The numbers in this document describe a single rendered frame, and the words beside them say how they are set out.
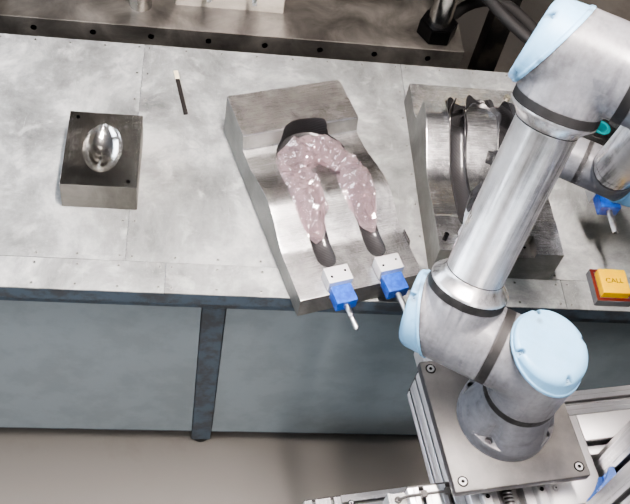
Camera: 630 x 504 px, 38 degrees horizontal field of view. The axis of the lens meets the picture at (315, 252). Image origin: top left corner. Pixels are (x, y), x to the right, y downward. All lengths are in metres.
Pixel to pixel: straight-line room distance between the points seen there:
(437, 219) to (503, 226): 0.66
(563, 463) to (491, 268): 0.38
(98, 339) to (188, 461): 0.57
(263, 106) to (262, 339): 0.51
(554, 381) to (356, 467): 1.32
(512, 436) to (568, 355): 0.17
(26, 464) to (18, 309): 0.64
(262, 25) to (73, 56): 0.48
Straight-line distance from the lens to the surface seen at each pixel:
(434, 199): 1.91
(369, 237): 1.85
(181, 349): 2.08
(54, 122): 2.07
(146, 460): 2.50
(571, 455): 1.50
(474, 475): 1.43
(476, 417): 1.42
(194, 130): 2.06
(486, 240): 1.23
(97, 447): 2.52
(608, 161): 1.42
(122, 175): 1.87
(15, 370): 2.21
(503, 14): 2.33
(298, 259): 1.79
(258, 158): 1.92
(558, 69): 1.14
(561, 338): 1.31
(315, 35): 2.35
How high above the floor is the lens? 2.30
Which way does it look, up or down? 53 degrees down
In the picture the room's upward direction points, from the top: 14 degrees clockwise
